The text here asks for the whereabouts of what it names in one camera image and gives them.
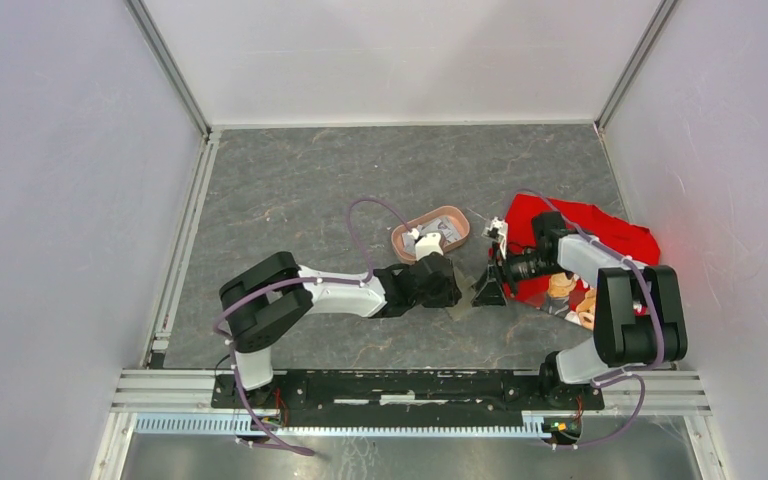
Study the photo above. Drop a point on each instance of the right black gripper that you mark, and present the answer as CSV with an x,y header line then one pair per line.
x,y
491,293

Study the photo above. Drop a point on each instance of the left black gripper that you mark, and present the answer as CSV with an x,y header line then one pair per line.
x,y
449,296

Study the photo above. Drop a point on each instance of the grey credit card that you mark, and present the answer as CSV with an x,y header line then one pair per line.
x,y
444,224

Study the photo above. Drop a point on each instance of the pink oval tray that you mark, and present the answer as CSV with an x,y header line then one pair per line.
x,y
454,212

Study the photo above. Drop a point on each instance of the grey card holder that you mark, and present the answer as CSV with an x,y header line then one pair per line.
x,y
463,307

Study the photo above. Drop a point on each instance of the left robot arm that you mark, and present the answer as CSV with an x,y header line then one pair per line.
x,y
263,303

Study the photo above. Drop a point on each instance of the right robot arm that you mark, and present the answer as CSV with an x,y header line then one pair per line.
x,y
637,313

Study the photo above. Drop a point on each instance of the red printed t-shirt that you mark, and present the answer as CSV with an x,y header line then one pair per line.
x,y
566,295

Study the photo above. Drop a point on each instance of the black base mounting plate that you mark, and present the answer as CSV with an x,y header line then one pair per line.
x,y
408,398

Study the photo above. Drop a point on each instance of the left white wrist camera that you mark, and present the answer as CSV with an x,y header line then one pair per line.
x,y
417,245

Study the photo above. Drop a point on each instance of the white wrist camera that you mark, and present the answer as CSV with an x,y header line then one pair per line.
x,y
496,231
417,245

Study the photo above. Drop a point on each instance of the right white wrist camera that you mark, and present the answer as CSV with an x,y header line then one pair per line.
x,y
496,231

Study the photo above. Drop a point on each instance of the aluminium frame rail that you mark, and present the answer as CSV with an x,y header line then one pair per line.
x,y
179,401

